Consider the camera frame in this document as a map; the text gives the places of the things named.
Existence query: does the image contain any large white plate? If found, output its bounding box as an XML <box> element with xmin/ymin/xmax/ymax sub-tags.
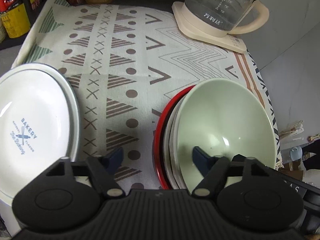
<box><xmin>0</xmin><ymin>62</ymin><xmax>81</xmax><ymax>235</ymax></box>

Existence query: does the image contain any small white bakery plate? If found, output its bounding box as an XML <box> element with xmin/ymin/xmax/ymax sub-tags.
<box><xmin>0</xmin><ymin>67</ymin><xmax>75</xmax><ymax>199</ymax></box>

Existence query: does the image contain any green ceramic bowl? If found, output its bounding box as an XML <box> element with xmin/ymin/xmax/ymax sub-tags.
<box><xmin>174</xmin><ymin>78</ymin><xmax>277</xmax><ymax>192</ymax></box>

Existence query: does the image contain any white bowl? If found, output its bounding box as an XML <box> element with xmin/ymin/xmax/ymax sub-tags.
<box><xmin>163</xmin><ymin>97</ymin><xmax>187</xmax><ymax>190</ymax></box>

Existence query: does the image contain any glass electric kettle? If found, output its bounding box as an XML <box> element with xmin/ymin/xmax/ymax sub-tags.
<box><xmin>184</xmin><ymin>0</ymin><xmax>270</xmax><ymax>35</ymax></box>

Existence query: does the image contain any cream kettle base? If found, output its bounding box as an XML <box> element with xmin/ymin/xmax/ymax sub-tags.
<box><xmin>172</xmin><ymin>1</ymin><xmax>247</xmax><ymax>54</ymax></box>

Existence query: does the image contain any large dark soy sauce bottle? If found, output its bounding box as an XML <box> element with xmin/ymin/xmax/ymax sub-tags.
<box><xmin>1</xmin><ymin>0</ymin><xmax>41</xmax><ymax>38</ymax></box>

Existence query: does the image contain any patterned white table cloth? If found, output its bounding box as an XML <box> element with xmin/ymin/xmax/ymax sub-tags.
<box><xmin>13</xmin><ymin>0</ymin><xmax>276</xmax><ymax>191</ymax></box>

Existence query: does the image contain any red plate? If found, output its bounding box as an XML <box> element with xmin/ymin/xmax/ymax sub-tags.
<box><xmin>152</xmin><ymin>85</ymin><xmax>194</xmax><ymax>190</ymax></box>

